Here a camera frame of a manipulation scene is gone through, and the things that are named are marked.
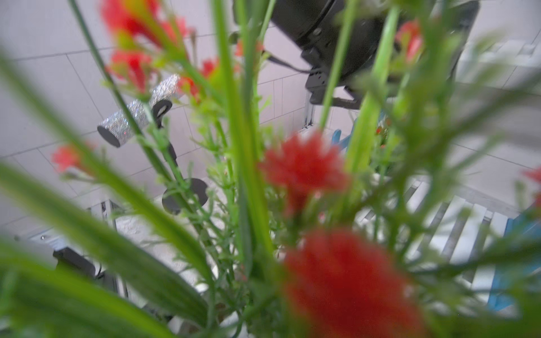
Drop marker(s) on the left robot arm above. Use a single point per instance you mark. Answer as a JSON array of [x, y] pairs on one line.
[[314, 27]]

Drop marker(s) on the blue white wooden rack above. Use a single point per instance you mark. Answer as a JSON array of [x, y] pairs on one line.
[[459, 230]]

